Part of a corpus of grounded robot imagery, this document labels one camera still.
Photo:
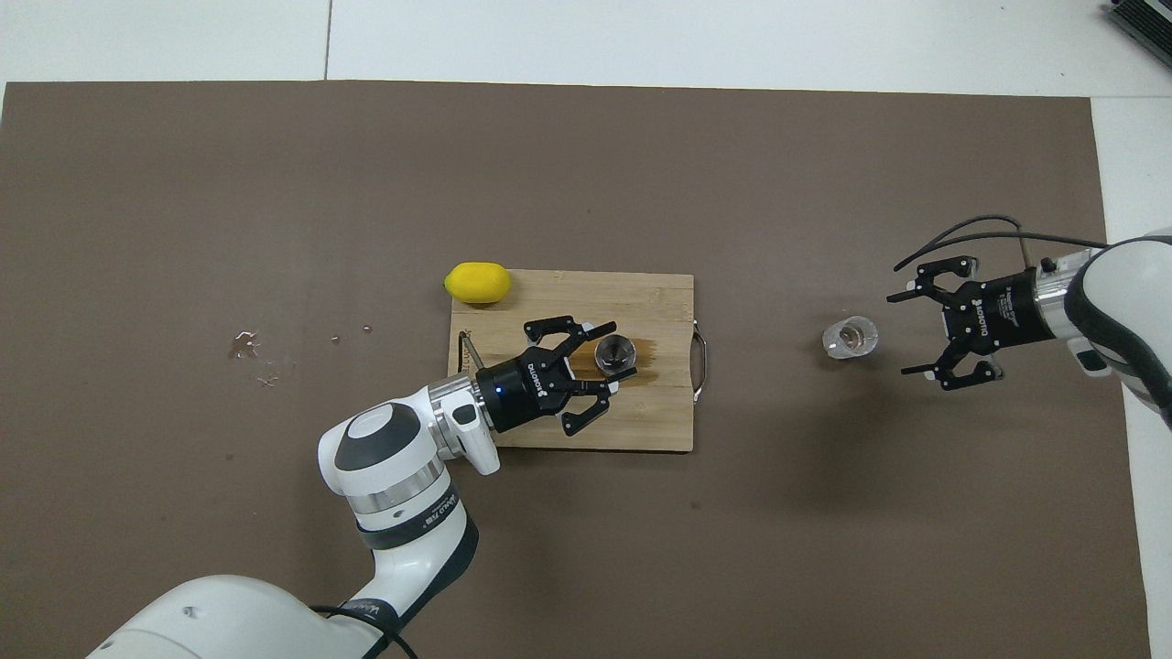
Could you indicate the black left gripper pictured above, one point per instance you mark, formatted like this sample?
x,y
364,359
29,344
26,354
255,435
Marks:
x,y
522,389

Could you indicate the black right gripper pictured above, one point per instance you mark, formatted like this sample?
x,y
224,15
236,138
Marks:
x,y
993,311

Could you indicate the steel double jigger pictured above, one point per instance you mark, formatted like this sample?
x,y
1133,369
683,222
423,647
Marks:
x,y
615,354

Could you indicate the small clear plastic cup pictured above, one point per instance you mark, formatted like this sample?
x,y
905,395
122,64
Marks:
x,y
850,337

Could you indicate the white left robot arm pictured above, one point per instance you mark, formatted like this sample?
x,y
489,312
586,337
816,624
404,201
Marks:
x,y
394,458

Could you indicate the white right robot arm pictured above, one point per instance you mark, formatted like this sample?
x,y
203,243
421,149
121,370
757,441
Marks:
x,y
1126,275

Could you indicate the yellow lemon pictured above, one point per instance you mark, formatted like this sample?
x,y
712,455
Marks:
x,y
478,282

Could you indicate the large brown table mat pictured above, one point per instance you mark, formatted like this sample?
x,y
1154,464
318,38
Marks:
x,y
275,229

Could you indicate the grey ribbed device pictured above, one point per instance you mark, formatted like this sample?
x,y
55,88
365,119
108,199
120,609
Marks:
x,y
1149,23

